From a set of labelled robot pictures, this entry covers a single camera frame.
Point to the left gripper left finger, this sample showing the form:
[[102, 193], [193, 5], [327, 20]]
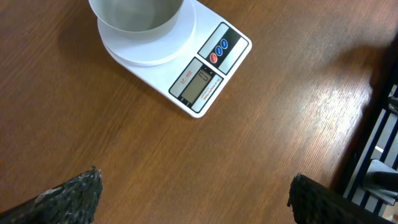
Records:
[[74, 201]]

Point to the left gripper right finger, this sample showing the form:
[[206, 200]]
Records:
[[313, 203]]

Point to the white digital kitchen scale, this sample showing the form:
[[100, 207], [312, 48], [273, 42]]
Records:
[[188, 62]]

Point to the white round bowl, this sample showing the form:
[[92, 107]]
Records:
[[138, 18]]

